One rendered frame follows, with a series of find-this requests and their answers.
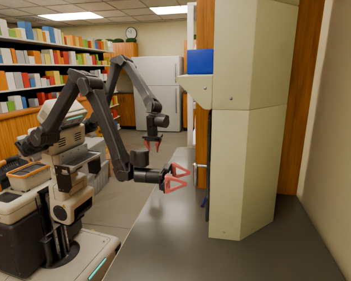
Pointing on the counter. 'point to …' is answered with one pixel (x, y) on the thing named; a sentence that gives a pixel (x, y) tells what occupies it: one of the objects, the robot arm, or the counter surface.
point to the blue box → (200, 61)
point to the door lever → (196, 172)
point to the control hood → (198, 88)
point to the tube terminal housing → (248, 112)
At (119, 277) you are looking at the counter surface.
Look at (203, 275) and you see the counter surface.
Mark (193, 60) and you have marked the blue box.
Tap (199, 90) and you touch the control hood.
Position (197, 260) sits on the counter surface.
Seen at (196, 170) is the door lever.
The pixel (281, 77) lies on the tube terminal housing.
